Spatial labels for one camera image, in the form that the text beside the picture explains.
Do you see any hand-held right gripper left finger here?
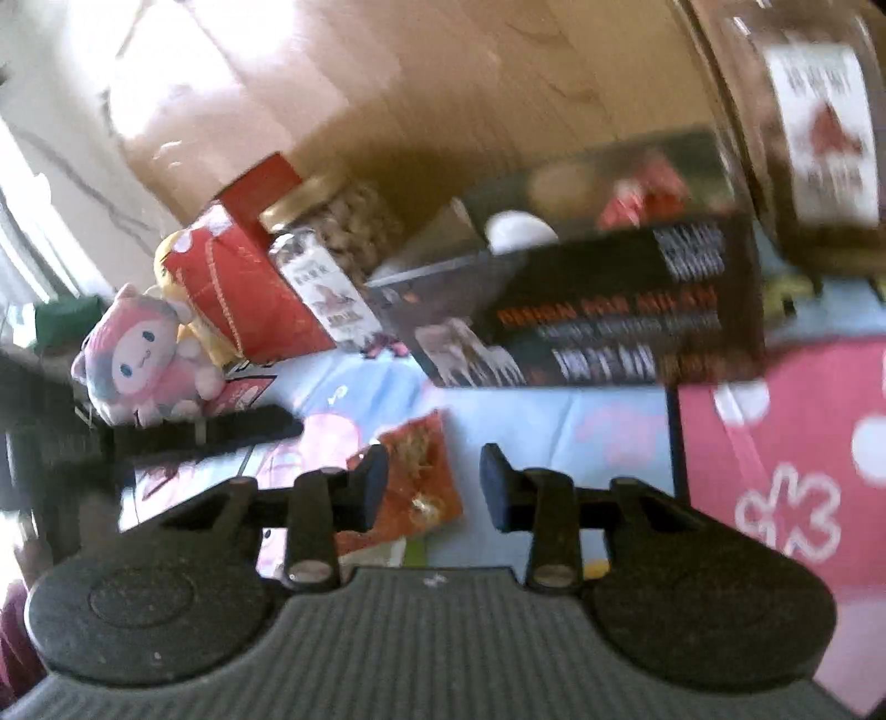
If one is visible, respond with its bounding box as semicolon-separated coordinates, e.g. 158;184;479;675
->
121;443;392;589

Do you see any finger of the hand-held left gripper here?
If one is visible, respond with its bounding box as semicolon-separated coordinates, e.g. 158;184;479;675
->
114;405;306;464

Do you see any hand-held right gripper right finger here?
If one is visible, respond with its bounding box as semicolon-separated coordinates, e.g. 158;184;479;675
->
480;443;755;593

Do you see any red foil snack packet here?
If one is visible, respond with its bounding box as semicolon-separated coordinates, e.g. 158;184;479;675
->
338;410;465;556

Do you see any black printed box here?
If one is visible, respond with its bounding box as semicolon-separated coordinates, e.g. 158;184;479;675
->
363;128;766;390

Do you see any red white hang tag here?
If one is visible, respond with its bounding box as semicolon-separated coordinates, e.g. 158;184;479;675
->
223;374;278;418

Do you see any printed blanket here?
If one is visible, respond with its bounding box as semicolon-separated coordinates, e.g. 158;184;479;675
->
121;273;886;716

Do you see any pink plush toy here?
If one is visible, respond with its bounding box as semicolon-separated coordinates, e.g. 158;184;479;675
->
71;282;228;429

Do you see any green box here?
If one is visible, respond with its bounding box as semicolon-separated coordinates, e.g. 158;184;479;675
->
33;294;106;348

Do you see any red gift box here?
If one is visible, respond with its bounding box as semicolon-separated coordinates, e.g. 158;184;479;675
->
183;152;337;368

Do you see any yellow plush toy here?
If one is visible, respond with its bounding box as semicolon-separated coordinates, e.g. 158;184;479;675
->
153;232;233;368

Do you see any cashew jar with gold lid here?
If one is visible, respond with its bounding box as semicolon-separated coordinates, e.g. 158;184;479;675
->
259;173;406;347

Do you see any white round snack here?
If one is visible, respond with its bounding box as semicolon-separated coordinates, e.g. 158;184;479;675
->
486;209;559;254

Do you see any red wrapped snack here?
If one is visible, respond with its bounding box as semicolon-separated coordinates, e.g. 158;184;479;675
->
596;153;689;231

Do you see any wooden board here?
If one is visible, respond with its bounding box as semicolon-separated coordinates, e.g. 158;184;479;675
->
100;0;735;233

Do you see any pecan jar with gold lid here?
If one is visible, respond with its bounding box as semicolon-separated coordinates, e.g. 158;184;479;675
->
674;0;886;278

